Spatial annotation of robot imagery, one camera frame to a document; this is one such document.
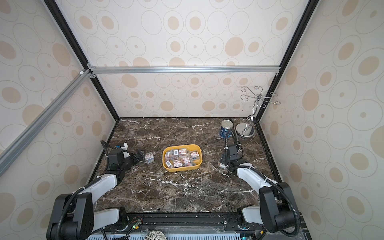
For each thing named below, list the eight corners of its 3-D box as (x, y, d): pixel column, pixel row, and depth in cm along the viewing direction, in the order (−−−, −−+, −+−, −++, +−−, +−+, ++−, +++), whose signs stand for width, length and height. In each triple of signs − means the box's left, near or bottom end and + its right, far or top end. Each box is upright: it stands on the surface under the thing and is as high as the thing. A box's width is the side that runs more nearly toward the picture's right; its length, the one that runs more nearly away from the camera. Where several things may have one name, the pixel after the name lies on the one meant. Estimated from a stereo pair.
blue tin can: (220, 138, 109) (222, 128, 101) (218, 129, 115) (220, 119, 107) (231, 138, 109) (234, 128, 101) (229, 129, 115) (232, 119, 107)
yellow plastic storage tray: (163, 173, 92) (162, 169, 88) (163, 152, 102) (162, 147, 98) (203, 168, 95) (203, 163, 90) (199, 148, 104) (199, 143, 100)
